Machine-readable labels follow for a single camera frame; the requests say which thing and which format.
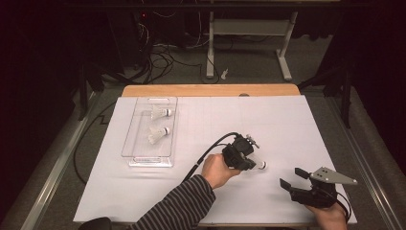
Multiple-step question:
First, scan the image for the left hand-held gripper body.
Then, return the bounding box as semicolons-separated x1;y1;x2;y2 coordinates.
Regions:
221;133;261;172

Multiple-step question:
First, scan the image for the wooden table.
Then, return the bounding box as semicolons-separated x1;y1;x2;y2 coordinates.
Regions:
121;83;302;98

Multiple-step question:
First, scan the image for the clear plastic tray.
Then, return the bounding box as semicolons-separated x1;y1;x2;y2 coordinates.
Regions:
120;96;180;169

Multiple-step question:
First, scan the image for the white metal desk frame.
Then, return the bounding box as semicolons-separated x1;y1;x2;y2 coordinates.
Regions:
205;11;300;81

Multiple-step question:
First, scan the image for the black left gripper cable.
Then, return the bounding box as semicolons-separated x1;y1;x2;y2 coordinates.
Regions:
181;131;240;185

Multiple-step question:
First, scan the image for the black metal stand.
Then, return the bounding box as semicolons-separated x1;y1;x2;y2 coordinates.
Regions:
298;60;352;128
78;60;128;122

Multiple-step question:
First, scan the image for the tangle of floor cables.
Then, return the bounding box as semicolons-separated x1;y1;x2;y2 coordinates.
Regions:
137;9;221;84

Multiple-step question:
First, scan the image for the white table mat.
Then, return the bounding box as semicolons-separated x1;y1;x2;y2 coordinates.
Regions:
72;95;358;224

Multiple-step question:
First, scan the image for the person's right hand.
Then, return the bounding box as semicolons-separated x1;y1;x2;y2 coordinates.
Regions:
305;202;349;230

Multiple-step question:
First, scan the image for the aluminium floor rail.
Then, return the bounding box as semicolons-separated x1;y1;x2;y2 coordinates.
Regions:
18;90;103;230
325;95;406;230

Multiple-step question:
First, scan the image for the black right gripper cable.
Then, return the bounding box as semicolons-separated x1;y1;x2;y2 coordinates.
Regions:
319;187;352;223

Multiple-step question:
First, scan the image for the person's left hand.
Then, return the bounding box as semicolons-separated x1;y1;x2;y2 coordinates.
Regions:
200;152;242;190

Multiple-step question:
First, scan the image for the black computer tower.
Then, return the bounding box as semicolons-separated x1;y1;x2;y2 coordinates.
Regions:
108;9;151;70

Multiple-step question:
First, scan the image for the dark rounded object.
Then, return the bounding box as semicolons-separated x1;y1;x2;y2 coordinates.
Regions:
78;217;113;230

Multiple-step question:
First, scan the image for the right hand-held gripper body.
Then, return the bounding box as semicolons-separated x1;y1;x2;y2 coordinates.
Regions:
288;166;359;209

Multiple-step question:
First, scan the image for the thin black floor cable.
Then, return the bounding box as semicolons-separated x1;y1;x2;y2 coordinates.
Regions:
73;101;118;185

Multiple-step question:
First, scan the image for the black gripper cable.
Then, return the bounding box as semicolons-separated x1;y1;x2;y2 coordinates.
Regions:
319;187;352;223
181;131;240;185

